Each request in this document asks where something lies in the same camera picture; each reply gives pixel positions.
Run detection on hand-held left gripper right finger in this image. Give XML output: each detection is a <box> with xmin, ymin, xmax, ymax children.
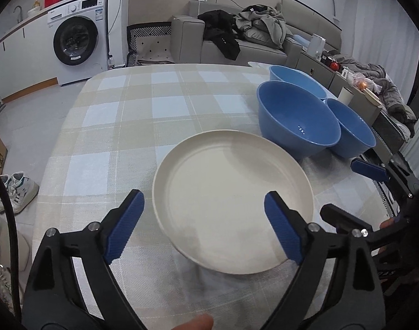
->
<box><xmin>261</xmin><ymin>191</ymin><xmax>385</xmax><ymax>330</ymax></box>

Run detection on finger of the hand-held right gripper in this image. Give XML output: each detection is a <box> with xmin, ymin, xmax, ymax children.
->
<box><xmin>320</xmin><ymin>203</ymin><xmax>407</xmax><ymax>248</ymax></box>
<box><xmin>350</xmin><ymin>159</ymin><xmax>419</xmax><ymax>200</ymax></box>

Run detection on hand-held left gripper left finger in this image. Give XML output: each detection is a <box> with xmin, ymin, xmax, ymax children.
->
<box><xmin>22</xmin><ymin>189</ymin><xmax>146</xmax><ymax>330</ymax></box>

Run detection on blue bowl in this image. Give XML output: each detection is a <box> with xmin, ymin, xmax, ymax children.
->
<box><xmin>324</xmin><ymin>98</ymin><xmax>377</xmax><ymax>159</ymax></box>
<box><xmin>269</xmin><ymin>65</ymin><xmax>329</xmax><ymax>100</ymax></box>
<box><xmin>257</xmin><ymin>80</ymin><xmax>341</xmax><ymax>159</ymax></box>

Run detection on cream round plate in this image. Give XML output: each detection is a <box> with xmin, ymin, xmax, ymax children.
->
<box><xmin>152</xmin><ymin>130</ymin><xmax>315</xmax><ymax>276</ymax></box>

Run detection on person's right hand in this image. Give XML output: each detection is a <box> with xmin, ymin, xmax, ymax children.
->
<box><xmin>379</xmin><ymin>217</ymin><xmax>401</xmax><ymax>230</ymax></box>

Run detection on person's left hand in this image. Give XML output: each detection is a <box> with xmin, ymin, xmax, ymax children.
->
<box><xmin>170</xmin><ymin>314</ymin><xmax>214</xmax><ymax>330</ymax></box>

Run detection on grey blanket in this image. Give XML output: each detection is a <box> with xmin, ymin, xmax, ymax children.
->
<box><xmin>336</xmin><ymin>55</ymin><xmax>416</xmax><ymax>134</ymax></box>

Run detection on cream tumbler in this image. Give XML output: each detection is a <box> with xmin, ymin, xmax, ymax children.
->
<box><xmin>338</xmin><ymin>87</ymin><xmax>354</xmax><ymax>105</ymax></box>

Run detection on clear plastic bag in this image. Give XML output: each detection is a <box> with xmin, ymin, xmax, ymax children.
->
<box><xmin>349</xmin><ymin>70</ymin><xmax>380</xmax><ymax>93</ymax></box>

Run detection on grey side cabinet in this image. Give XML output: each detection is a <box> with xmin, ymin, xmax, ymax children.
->
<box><xmin>300</xmin><ymin>50</ymin><xmax>351</xmax><ymax>86</ymax></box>

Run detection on white jug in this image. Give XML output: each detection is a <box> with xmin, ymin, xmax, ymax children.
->
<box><xmin>307</xmin><ymin>34</ymin><xmax>326</xmax><ymax>60</ymax></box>

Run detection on white curtain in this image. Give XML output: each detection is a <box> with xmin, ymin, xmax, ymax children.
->
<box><xmin>347</xmin><ymin>0</ymin><xmax>419</xmax><ymax>104</ymax></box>

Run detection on grey sofa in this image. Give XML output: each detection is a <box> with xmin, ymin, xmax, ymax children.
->
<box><xmin>171</xmin><ymin>0</ymin><xmax>342</xmax><ymax>67</ymax></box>

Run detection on white washing machine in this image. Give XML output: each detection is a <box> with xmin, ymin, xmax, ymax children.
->
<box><xmin>44</xmin><ymin>0</ymin><xmax>108</xmax><ymax>86</ymax></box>

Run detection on patterned cushion chair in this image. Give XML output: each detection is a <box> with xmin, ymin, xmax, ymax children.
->
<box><xmin>127</xmin><ymin>22</ymin><xmax>172</xmax><ymax>67</ymax></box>

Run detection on grey clothing pile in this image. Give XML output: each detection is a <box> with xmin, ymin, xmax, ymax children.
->
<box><xmin>234</xmin><ymin>4</ymin><xmax>292</xmax><ymax>49</ymax></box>

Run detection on white base cabinets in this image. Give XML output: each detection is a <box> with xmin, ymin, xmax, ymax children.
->
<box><xmin>0</xmin><ymin>12</ymin><xmax>59</xmax><ymax>102</ymax></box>

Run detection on black cable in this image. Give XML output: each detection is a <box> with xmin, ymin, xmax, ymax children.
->
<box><xmin>0</xmin><ymin>160</ymin><xmax>22</xmax><ymax>317</ymax></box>

